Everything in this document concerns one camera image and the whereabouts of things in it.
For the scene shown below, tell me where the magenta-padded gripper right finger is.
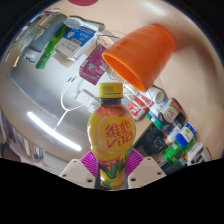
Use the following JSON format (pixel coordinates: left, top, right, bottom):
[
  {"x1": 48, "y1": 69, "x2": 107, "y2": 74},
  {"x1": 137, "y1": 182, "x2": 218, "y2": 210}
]
[{"x1": 124, "y1": 148, "x2": 167, "y2": 188}]

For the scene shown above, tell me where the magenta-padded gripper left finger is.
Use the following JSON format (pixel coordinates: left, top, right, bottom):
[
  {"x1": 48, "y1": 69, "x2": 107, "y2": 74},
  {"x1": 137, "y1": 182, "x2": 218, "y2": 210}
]
[{"x1": 59, "y1": 150, "x2": 100, "y2": 189}]

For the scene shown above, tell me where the yellow drink bottle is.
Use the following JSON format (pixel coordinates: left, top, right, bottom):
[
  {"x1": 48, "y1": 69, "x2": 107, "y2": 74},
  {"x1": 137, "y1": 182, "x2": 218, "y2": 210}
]
[{"x1": 86, "y1": 82, "x2": 137, "y2": 190}]

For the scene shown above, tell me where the black appliance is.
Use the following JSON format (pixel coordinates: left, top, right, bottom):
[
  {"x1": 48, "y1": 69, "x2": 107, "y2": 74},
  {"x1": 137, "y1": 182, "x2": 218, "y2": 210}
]
[{"x1": 134, "y1": 124, "x2": 168, "y2": 156}]

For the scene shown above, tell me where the green plastic canister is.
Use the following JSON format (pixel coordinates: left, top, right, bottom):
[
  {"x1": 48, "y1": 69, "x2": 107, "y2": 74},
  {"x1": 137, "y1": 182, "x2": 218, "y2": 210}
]
[{"x1": 162, "y1": 141, "x2": 188, "y2": 165}]

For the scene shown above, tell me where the white LED light bar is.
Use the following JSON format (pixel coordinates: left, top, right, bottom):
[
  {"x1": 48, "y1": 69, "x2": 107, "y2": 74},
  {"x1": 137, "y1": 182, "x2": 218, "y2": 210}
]
[{"x1": 26, "y1": 111, "x2": 83, "y2": 153}]

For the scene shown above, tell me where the white bottle with blue cap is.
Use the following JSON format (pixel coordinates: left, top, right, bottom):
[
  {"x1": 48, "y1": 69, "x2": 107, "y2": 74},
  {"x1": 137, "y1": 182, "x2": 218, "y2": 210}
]
[{"x1": 175, "y1": 121, "x2": 198, "y2": 148}]

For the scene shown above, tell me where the red and white canister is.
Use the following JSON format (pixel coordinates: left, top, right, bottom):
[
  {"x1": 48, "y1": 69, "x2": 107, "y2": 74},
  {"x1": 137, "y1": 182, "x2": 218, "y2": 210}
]
[{"x1": 126, "y1": 93, "x2": 155, "y2": 122}]

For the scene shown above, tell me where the white power strip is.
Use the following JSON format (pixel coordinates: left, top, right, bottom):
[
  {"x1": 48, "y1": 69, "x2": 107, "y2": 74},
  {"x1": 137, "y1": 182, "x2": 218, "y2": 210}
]
[{"x1": 73, "y1": 88, "x2": 101, "y2": 113}]

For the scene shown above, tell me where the white cup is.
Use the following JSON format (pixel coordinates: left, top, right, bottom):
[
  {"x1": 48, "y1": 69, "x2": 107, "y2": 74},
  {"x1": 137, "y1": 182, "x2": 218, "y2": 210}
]
[{"x1": 146, "y1": 84, "x2": 166, "y2": 104}]

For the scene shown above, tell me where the magenta pouch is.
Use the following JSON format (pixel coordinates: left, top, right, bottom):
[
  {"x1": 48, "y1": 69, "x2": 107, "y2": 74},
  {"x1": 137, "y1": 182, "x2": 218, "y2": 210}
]
[{"x1": 78, "y1": 44, "x2": 116, "y2": 86}]

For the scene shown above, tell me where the orange plastic cup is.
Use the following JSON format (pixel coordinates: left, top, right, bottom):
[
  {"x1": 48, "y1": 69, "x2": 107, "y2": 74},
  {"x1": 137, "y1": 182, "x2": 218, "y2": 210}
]
[{"x1": 101, "y1": 23, "x2": 176, "y2": 93}]

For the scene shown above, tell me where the white cable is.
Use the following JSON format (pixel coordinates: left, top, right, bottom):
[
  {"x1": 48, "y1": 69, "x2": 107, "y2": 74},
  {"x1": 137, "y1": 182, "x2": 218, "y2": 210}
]
[{"x1": 54, "y1": 75, "x2": 92, "y2": 128}]

